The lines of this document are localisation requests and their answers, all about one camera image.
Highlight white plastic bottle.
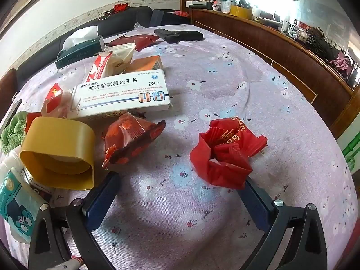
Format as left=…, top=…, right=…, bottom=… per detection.
left=0, top=146, right=29, bottom=180

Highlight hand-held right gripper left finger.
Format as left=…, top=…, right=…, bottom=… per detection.
left=28, top=171, right=121, bottom=270

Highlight white medicine box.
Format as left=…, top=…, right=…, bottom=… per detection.
left=69, top=69, right=173, bottom=119

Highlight black sofa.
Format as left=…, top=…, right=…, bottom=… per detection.
left=17, top=6, right=192, bottom=90

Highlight dark red foil wrapper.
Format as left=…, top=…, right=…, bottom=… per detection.
left=108, top=34, right=164, bottom=52

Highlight black toy pistol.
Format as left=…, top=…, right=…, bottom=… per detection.
left=154, top=28, right=203, bottom=44

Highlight red flower decoration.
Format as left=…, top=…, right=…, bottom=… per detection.
left=105, top=3, right=131, bottom=14

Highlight yellow oval plastic container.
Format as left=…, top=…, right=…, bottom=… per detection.
left=19, top=116, right=96, bottom=190

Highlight pink cloth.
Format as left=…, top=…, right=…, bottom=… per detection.
left=330, top=52, right=353, bottom=76

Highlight purple floral bed sheet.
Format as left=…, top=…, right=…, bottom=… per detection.
left=0, top=25, right=359, bottom=270

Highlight dark green tissue box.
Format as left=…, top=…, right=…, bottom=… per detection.
left=55, top=26, right=104, bottom=69

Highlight black tangled cords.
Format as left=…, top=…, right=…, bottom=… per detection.
left=305, top=27, right=342, bottom=62

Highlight green bamboo wall painting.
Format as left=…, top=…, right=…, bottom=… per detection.
left=342, top=138, right=360, bottom=171

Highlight orange carton box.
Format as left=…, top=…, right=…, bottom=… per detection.
left=124, top=55, right=164, bottom=75

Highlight red and white snack packet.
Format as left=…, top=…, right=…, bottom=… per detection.
left=84, top=51, right=113, bottom=83

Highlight wooden counter partition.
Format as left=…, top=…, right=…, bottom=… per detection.
left=180, top=0, right=360, bottom=138

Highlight patterned red snack wrapper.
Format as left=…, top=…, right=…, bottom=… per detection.
left=101, top=112, right=166, bottom=171

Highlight small white carton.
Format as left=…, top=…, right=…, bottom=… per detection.
left=22, top=166, right=57, bottom=201

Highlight teal cartoon tissue packet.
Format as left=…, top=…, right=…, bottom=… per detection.
left=0, top=167, right=50, bottom=244

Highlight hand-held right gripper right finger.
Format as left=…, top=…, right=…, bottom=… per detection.
left=238, top=176, right=328, bottom=270

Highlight clear beige pouch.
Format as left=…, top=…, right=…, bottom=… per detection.
left=104, top=42, right=137, bottom=72

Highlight torn red paper packet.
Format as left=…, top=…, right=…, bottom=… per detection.
left=41, top=83, right=74, bottom=119

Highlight smartphone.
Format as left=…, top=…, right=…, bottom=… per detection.
left=0, top=99, right=23, bottom=130

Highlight green textured pad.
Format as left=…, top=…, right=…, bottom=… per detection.
left=0, top=110, right=30, bottom=154

